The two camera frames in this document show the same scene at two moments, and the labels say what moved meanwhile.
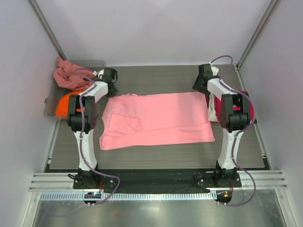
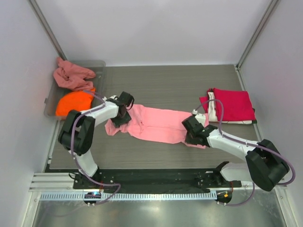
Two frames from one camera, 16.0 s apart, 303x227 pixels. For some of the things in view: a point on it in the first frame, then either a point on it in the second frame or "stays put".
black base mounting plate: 202,179 stays put
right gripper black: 196,86 to 188,141
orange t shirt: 62,106 stays put
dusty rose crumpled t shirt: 69,76 stays put
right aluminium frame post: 271,6 stays put
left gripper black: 115,91 to 117,123
